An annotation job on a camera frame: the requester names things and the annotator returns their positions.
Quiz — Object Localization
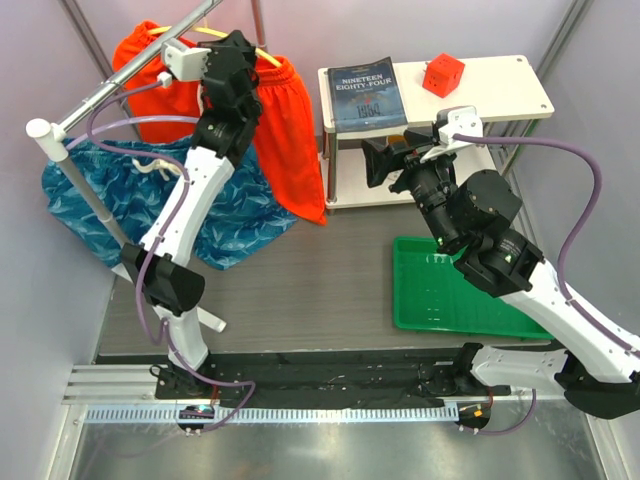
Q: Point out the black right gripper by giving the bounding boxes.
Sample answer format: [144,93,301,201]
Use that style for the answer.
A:
[361,130,459,251]

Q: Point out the yellow hanger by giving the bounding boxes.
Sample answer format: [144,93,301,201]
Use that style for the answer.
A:
[149,19,286,69]

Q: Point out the orange shorts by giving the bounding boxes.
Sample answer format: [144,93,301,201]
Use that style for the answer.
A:
[111,20,327,226]

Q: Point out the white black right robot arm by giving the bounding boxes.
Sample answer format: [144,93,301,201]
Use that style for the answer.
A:
[361,130,639,420]

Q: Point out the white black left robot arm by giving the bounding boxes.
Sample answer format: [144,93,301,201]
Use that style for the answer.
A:
[121,30,263,399]

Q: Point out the blue patterned shorts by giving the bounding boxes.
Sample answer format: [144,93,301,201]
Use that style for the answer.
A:
[41,140,297,270]

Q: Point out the Nineteen Eighty-Four book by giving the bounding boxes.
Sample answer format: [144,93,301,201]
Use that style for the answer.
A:
[327,57,407,133]

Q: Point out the red cube power strip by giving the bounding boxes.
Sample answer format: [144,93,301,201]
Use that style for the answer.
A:
[422,53,465,98]

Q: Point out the green plastic tray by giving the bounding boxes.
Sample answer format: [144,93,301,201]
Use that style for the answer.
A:
[393,237,553,340]

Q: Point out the white two-tier shelf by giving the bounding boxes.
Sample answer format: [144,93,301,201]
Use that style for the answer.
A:
[318,55,554,213]

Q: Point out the white clothes rack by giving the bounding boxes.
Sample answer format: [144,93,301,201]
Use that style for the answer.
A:
[27,0,269,333]

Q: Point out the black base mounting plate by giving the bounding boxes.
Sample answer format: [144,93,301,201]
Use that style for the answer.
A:
[94,347,511,409]

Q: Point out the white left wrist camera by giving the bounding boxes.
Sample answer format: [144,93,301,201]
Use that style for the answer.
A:
[157,38,211,88]

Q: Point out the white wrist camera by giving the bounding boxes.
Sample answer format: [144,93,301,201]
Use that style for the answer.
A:
[157,38,211,88]
[420,106,483,163]

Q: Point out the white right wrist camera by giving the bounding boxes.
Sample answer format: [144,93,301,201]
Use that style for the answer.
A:
[420,106,483,163]

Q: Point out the white slotted cable duct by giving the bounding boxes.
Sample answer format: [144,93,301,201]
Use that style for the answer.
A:
[84,403,459,425]

